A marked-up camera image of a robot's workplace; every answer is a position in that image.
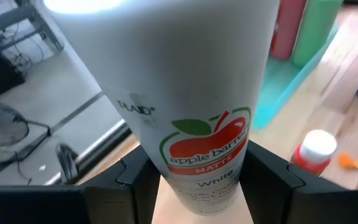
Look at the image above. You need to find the black floor fan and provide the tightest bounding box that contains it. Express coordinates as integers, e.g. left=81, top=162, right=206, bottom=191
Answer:
left=0, top=100, right=53, bottom=183

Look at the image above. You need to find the large white paint bottle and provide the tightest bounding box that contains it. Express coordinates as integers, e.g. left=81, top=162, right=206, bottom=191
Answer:
left=42, top=0, right=282, bottom=217

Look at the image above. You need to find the large pinkish red paint bottle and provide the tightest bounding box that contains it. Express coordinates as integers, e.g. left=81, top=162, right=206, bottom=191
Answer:
left=268, top=0, right=308, bottom=61

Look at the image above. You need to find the grey metal table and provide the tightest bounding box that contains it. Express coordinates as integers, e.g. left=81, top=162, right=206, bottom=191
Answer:
left=0, top=0, right=66, bottom=55

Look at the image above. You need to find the large green paint bottle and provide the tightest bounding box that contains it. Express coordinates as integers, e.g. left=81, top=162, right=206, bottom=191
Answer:
left=291, top=0, right=345, bottom=69

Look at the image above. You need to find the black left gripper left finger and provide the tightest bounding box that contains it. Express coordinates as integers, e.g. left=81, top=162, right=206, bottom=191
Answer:
left=85, top=144, right=161, bottom=224

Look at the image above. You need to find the small red paint bottle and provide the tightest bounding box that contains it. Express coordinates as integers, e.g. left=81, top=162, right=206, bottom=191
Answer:
left=290, top=128, right=339, bottom=176

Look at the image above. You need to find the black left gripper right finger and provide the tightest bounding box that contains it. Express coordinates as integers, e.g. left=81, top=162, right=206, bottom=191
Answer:
left=239, top=139, right=354, bottom=224

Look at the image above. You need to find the orange fan paintbrush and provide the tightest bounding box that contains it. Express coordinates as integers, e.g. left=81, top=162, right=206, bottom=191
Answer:
left=337, top=152, right=358, bottom=176

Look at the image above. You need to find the black frame clamp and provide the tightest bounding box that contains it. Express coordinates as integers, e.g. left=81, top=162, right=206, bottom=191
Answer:
left=55, top=142, right=81, bottom=185

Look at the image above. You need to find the green translucent plastic tray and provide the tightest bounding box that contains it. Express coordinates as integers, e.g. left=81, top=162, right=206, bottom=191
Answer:
left=252, top=19, right=343, bottom=131

